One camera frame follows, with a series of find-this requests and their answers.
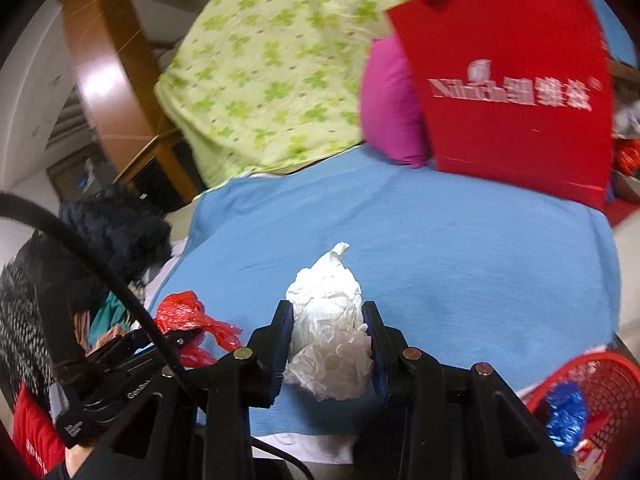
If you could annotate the wooden furniture frame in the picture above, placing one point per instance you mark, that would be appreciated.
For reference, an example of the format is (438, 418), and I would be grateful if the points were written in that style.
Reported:
(110, 70)

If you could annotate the pile of black clothes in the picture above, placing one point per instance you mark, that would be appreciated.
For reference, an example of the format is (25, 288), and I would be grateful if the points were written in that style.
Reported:
(115, 230)

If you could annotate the person's left forearm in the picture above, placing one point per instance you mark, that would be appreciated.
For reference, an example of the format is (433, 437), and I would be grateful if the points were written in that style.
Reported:
(75, 465)

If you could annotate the red plastic basket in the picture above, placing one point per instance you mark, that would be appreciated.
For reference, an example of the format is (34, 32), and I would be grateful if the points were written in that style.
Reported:
(590, 365)

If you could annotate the blue plastic bag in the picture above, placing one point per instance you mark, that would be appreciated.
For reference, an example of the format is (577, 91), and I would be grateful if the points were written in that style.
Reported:
(565, 415)

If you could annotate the black white speckled cloth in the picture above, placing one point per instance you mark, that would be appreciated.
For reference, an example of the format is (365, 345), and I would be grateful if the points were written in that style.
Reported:
(20, 330)

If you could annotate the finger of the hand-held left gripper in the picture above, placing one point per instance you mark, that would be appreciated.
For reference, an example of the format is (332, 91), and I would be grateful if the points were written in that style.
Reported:
(142, 342)
(187, 346)

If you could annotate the blue blanket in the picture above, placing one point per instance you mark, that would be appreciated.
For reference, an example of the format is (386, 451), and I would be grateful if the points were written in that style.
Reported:
(450, 260)

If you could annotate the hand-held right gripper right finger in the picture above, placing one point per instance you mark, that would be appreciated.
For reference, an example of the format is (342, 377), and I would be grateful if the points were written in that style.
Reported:
(378, 365)

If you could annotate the teal cloth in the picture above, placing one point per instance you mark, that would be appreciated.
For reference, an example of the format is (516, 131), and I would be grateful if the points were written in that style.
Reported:
(112, 315)

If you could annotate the pink pillow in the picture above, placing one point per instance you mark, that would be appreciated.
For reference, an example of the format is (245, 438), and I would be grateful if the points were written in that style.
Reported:
(390, 110)

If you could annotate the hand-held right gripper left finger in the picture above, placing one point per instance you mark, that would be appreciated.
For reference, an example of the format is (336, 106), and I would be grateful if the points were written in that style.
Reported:
(280, 360)

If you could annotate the small red plastic bag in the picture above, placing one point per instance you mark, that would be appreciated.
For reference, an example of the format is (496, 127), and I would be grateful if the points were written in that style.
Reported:
(180, 310)

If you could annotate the white tissue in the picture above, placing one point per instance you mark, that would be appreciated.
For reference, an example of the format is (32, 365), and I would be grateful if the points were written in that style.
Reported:
(325, 320)

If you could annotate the red paper bag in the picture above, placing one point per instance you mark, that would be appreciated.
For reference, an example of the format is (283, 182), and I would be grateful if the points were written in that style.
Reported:
(500, 135)

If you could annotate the green clover print quilt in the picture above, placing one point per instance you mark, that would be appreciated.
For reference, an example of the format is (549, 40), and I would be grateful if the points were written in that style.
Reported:
(270, 60)

